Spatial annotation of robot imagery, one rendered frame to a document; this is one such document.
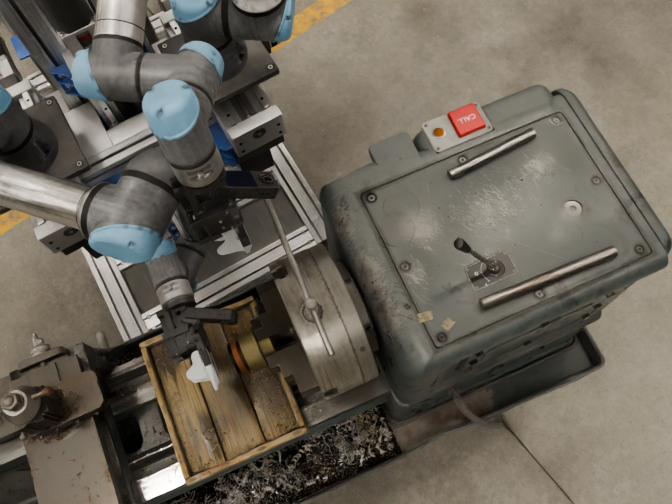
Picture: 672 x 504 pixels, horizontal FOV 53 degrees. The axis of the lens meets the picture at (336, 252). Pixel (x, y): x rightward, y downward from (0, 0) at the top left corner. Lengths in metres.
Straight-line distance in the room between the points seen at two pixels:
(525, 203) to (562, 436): 1.35
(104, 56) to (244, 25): 0.48
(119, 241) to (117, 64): 0.32
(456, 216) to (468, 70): 1.78
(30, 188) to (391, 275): 0.70
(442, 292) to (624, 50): 2.17
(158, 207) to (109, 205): 0.08
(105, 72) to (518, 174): 0.81
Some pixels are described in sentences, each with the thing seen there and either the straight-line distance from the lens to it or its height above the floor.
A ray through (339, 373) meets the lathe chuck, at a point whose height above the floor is 1.16.
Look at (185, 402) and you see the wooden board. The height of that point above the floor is 0.89.
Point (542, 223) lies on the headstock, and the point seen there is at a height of 1.26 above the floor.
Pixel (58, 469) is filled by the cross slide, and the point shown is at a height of 0.97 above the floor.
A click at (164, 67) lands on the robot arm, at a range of 1.06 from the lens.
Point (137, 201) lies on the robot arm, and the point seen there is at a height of 1.42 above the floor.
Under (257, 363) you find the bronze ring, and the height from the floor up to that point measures 1.10.
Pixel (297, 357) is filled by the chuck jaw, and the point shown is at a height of 1.11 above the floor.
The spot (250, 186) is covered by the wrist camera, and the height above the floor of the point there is 1.53.
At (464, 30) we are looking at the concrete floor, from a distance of 3.22.
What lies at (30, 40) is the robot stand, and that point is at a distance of 1.67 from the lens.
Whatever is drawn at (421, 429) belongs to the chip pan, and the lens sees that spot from 1.97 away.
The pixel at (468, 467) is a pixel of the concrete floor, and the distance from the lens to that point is 2.52.
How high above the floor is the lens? 2.49
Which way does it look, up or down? 69 degrees down
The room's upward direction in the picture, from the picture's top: 8 degrees counter-clockwise
